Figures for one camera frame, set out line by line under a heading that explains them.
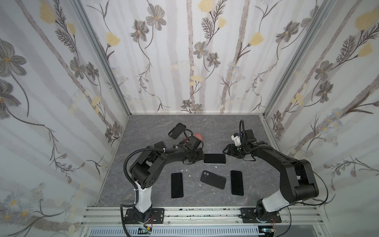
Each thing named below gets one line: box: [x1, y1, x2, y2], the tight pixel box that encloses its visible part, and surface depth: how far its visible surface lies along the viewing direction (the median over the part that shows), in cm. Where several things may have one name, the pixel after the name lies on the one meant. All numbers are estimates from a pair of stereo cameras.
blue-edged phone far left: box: [153, 141, 165, 149], surface depth 104 cm
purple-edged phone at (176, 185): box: [170, 172, 184, 199], surface depth 86 cm
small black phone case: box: [167, 122, 187, 139], surface depth 113 cm
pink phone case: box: [193, 132, 204, 142], surface depth 110 cm
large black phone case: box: [200, 170, 227, 190], surface depth 88 cm
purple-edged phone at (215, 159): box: [202, 153, 227, 165], surface depth 95 cm
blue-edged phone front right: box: [230, 170, 244, 197], surface depth 86 cm
